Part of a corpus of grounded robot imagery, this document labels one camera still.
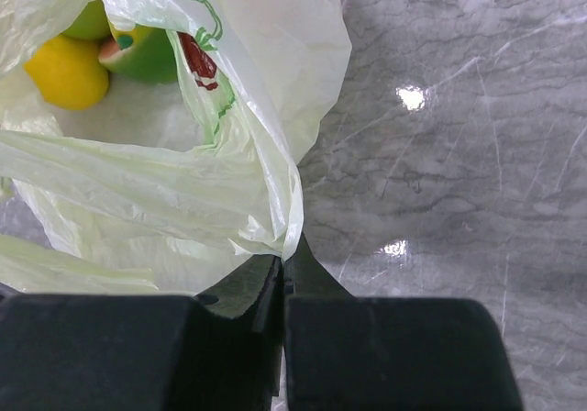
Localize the yellow toy lemon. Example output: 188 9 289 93
24 34 109 111

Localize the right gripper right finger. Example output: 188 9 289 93
283 239 523 410

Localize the green plastic bag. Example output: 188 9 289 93
1 0 351 294

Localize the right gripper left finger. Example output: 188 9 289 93
1 255 282 410

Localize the watermelon slice toy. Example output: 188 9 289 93
98 28 177 84

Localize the green toy fruit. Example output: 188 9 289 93
62 0 110 40

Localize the yellow toy banana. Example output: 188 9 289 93
109 22 153 50

